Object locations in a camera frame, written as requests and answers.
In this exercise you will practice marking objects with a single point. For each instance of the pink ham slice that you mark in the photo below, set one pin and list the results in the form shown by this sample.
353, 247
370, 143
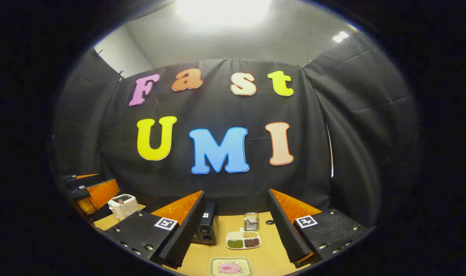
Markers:
229, 268

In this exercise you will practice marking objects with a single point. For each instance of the black backdrop cloth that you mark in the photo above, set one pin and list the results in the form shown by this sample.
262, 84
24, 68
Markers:
217, 107

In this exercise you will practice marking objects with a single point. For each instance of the large ceiling light panel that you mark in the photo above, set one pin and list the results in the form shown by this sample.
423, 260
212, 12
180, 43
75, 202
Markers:
223, 9

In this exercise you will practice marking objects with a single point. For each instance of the yellow soybeans pile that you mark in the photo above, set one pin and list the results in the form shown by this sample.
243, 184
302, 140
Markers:
250, 234

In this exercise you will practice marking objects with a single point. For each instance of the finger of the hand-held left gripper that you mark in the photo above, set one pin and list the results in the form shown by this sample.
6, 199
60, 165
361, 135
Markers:
83, 181
102, 193

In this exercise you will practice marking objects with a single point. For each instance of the black electric oven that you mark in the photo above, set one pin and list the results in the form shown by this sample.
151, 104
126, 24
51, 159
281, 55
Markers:
210, 226

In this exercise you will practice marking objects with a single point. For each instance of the cream square plate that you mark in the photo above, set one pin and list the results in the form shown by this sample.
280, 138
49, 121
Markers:
217, 260

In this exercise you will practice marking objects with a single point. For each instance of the white toaster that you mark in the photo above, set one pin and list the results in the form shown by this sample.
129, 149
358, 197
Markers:
123, 207

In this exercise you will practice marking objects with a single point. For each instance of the dark red beans pile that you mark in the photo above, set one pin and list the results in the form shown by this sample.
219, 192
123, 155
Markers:
251, 242

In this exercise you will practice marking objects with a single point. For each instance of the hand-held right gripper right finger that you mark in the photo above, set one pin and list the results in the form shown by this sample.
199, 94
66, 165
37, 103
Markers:
284, 230

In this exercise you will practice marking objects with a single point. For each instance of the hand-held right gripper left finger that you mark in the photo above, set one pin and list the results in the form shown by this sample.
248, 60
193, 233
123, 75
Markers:
187, 230

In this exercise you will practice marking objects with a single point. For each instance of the green mung beans pile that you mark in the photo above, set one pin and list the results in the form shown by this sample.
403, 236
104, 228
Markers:
235, 243

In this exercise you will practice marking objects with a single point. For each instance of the small ceiling light panel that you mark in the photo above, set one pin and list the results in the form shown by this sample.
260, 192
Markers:
340, 36

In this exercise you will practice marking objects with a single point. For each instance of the white divided bean tray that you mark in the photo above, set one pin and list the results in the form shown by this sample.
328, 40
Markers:
233, 234

